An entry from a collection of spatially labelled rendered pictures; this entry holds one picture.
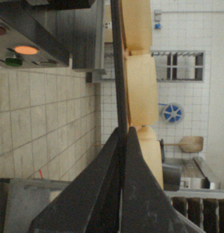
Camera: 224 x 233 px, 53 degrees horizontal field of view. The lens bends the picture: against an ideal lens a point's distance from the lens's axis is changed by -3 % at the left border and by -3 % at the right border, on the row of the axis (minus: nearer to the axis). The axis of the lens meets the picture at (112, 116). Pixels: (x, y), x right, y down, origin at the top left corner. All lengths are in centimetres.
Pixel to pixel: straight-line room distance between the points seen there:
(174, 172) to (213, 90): 390
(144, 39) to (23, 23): 19
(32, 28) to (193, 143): 424
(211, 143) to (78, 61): 422
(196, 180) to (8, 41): 346
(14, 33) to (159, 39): 413
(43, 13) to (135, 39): 24
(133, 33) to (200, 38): 433
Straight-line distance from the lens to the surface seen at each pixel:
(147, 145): 15
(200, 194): 144
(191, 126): 445
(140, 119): 15
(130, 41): 16
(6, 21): 29
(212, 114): 449
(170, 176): 61
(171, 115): 433
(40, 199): 203
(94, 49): 48
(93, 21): 50
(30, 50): 37
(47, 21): 39
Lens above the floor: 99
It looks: 9 degrees down
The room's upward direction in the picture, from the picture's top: 91 degrees clockwise
